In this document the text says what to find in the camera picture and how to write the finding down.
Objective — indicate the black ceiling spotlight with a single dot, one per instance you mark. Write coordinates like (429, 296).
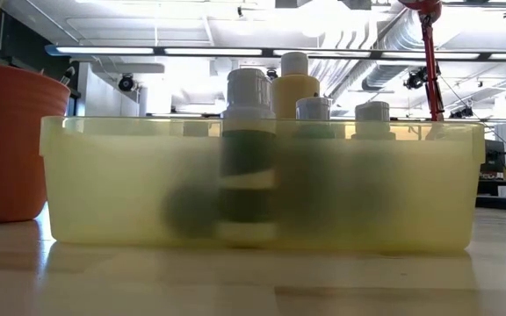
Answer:
(272, 73)
(126, 82)
(415, 80)

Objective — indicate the yellow translucent plastic bin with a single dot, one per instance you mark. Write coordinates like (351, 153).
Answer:
(103, 193)

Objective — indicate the small white paint bottle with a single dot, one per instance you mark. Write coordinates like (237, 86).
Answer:
(372, 112)

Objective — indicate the large yellow paint bottle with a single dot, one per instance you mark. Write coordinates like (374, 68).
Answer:
(294, 88)

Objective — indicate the dark green paint bottle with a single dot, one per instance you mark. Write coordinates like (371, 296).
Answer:
(249, 92)

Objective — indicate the long ceiling light strip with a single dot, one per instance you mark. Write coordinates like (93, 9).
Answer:
(103, 50)

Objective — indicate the red desk lamp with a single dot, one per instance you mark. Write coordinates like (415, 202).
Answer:
(431, 66)

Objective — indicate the grey ribbed air duct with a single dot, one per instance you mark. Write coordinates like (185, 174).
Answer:
(385, 74)

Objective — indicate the black monitor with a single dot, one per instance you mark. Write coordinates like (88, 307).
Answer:
(494, 155)

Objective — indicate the orange plastic cup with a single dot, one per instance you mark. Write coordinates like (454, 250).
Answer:
(7, 145)

